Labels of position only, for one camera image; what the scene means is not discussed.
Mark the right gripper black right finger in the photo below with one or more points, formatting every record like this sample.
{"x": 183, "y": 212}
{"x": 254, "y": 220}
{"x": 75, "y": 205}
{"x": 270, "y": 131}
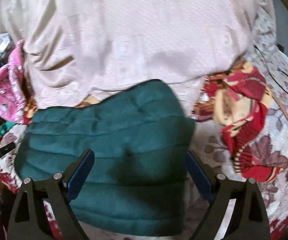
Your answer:
{"x": 249, "y": 218}

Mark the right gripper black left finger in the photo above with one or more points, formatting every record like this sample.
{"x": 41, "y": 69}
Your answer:
{"x": 28, "y": 219}

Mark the dark green puffer jacket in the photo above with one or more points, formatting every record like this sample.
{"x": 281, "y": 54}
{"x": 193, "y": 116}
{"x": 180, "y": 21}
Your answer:
{"x": 139, "y": 137}

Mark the white floral fleece bedspread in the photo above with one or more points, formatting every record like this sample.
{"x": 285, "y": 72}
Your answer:
{"x": 208, "y": 143}

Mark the pink penguin print garment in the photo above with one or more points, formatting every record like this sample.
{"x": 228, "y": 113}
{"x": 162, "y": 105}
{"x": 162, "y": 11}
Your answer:
{"x": 12, "y": 96}

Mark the red yellow orange blanket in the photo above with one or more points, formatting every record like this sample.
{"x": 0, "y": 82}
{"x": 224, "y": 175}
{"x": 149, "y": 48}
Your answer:
{"x": 239, "y": 100}

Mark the cream patterned quilt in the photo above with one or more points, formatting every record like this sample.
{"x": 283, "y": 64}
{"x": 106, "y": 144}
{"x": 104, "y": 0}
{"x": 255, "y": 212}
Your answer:
{"x": 75, "y": 48}

